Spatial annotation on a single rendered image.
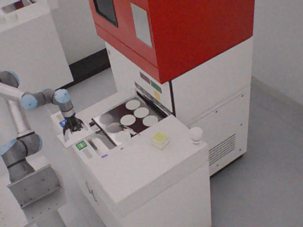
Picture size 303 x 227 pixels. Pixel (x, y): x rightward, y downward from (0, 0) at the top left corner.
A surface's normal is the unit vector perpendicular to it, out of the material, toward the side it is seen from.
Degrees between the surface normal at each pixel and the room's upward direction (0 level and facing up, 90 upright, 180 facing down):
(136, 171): 0
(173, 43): 90
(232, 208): 0
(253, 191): 0
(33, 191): 90
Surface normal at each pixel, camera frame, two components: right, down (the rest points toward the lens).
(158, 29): 0.55, 0.50
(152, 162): -0.14, -0.73
